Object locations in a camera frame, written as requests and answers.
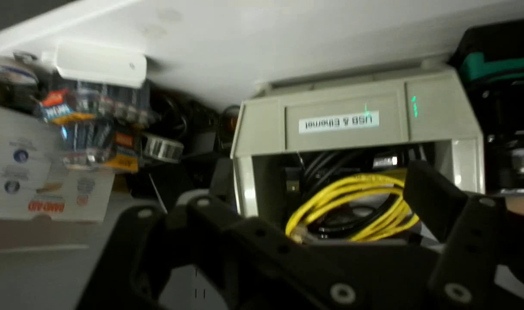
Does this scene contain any small silver metal part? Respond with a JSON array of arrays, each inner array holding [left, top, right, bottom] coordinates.
[[141, 133, 185, 165]]

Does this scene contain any clear plastic parts organizer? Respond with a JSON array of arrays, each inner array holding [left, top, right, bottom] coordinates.
[[37, 79, 161, 176]]

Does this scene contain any beige labelled storage bin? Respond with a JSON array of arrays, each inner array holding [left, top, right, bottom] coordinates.
[[229, 60, 487, 233]]

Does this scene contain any black green device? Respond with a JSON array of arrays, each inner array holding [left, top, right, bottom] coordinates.
[[446, 16, 524, 198]]

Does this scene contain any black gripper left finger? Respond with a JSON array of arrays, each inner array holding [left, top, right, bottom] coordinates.
[[75, 193, 366, 310]]

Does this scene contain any yellow cable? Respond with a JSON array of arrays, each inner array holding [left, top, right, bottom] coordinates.
[[282, 172, 422, 245]]

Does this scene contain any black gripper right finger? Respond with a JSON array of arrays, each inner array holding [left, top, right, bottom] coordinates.
[[401, 159, 524, 310]]

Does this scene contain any white box with stickers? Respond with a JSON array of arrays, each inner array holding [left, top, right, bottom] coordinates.
[[0, 102, 117, 224]]

